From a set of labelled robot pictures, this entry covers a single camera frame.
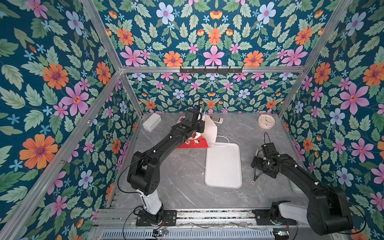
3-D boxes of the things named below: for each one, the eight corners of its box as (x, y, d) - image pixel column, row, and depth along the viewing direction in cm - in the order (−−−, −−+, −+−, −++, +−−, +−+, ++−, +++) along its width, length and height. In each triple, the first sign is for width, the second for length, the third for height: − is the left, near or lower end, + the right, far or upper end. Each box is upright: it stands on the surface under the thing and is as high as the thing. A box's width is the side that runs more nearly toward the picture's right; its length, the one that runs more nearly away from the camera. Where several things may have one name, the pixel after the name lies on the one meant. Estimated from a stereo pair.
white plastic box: (142, 128, 112) (140, 125, 109) (155, 115, 121) (153, 112, 118) (150, 132, 110) (149, 129, 107) (163, 119, 118) (162, 115, 116)
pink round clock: (259, 129, 113) (261, 126, 110) (255, 117, 121) (257, 114, 118) (275, 129, 113) (277, 126, 110) (270, 117, 121) (272, 114, 117)
